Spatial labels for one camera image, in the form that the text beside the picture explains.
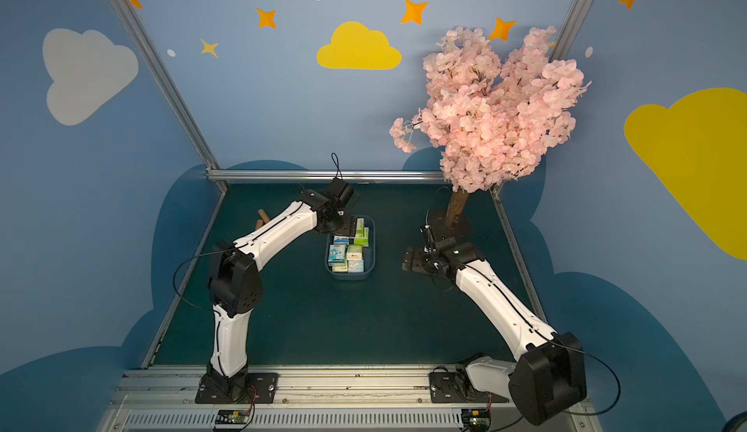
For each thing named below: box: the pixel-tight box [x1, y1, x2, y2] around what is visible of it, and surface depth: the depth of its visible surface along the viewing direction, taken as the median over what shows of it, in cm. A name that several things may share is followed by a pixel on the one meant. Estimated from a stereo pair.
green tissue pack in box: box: [353, 226, 370, 248], surface depth 103 cm
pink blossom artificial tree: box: [389, 25, 591, 227], surface depth 70 cm
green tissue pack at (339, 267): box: [328, 259, 349, 273], surface depth 96 cm
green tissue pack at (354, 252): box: [346, 244, 363, 261], surface depth 98 cm
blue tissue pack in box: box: [348, 259, 365, 274], surface depth 98 cm
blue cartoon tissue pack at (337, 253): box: [327, 243, 347, 263], surface depth 97 cm
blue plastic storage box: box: [324, 215, 377, 280], surface depth 98 cm
